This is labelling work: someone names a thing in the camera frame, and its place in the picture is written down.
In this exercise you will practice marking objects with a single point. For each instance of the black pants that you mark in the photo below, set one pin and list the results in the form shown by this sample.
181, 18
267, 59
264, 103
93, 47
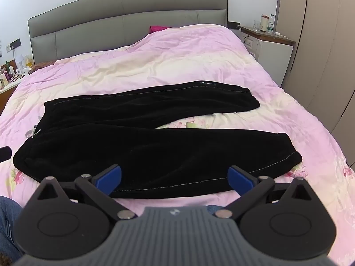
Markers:
144, 133

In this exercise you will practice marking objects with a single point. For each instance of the black wall socket panel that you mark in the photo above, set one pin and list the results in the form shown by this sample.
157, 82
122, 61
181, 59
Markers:
233, 25

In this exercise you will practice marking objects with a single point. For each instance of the black wall switch panel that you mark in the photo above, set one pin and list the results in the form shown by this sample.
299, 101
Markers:
13, 44

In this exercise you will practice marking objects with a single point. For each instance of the brown cloth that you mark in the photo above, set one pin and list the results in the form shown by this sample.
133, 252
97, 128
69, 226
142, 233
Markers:
44, 64

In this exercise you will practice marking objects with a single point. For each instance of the plastic bottle with green label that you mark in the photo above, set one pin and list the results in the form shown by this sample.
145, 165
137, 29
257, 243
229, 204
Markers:
270, 24

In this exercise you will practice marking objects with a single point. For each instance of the grey upholstered bed headboard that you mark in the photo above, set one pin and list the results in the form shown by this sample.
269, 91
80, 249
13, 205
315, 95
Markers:
111, 25

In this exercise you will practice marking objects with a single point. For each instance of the cluttered wooden nightstand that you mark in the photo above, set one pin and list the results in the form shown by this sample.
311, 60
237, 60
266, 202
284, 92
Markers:
7, 94

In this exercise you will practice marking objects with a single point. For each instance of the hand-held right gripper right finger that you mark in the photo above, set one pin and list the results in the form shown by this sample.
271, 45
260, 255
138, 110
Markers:
239, 178

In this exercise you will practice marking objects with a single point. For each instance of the pink floral quilt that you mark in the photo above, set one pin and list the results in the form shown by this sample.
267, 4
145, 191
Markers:
177, 61

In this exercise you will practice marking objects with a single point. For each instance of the person's jeans leg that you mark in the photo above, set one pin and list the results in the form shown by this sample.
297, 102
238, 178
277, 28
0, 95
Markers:
9, 224

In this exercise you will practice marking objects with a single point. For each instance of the magenta cloth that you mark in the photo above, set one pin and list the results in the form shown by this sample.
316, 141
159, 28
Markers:
158, 28

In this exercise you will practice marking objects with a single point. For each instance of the cluster of cosmetic bottles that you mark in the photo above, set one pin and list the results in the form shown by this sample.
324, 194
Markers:
16, 69

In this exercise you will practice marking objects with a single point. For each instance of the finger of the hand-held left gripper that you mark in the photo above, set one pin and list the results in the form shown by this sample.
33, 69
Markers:
5, 154

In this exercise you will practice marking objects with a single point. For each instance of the beige wardrobe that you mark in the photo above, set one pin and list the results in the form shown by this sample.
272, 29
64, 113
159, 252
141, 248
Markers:
321, 61

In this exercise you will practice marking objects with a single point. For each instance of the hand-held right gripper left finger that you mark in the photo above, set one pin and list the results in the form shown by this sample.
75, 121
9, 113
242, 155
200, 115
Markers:
109, 178

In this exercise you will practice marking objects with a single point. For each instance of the white nightstand with wooden top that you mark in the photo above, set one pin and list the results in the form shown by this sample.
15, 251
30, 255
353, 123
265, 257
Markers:
273, 50

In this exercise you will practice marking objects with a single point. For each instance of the clear drinking glass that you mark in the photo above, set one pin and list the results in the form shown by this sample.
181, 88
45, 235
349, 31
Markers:
256, 25

